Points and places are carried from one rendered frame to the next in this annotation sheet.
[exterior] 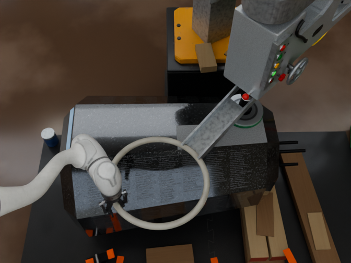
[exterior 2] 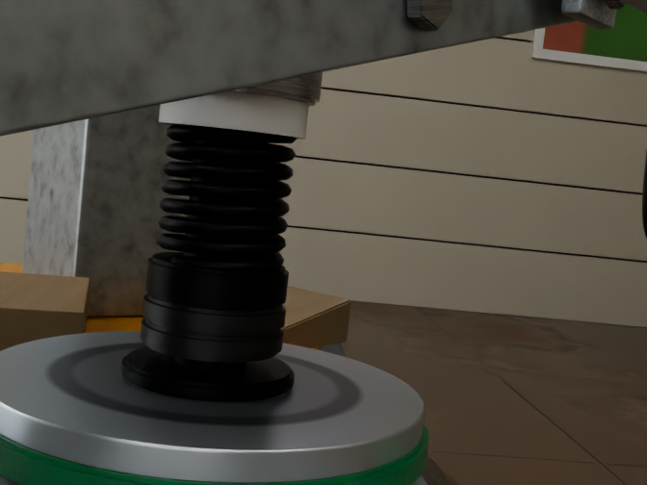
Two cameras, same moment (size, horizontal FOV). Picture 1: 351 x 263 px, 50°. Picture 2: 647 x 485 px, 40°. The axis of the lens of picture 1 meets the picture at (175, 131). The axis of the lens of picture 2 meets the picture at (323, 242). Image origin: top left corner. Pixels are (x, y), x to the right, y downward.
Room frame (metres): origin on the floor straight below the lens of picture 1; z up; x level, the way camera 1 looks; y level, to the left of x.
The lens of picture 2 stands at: (0.76, -0.39, 0.98)
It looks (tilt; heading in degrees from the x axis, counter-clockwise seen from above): 5 degrees down; 355
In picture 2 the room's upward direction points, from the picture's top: 6 degrees clockwise
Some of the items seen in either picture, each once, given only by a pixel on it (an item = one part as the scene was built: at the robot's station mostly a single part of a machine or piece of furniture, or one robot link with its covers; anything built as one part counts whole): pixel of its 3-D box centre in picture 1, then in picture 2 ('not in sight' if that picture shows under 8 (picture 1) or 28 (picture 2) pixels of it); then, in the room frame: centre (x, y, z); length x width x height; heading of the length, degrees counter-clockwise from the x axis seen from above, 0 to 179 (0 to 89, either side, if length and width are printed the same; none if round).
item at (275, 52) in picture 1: (273, 63); not in sight; (1.06, -0.41, 1.39); 0.08 x 0.03 x 0.28; 135
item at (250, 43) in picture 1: (271, 39); not in sight; (1.24, -0.44, 1.34); 0.36 x 0.22 x 0.45; 135
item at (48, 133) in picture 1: (49, 137); not in sight; (1.47, 0.97, 0.08); 0.10 x 0.10 x 0.13
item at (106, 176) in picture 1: (106, 175); not in sight; (0.63, 0.28, 1.21); 0.13 x 0.11 x 0.16; 36
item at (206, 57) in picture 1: (206, 57); (32, 315); (1.63, -0.19, 0.81); 0.20 x 0.10 x 0.05; 9
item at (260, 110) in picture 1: (243, 109); (207, 389); (1.19, -0.38, 0.87); 0.21 x 0.21 x 0.01
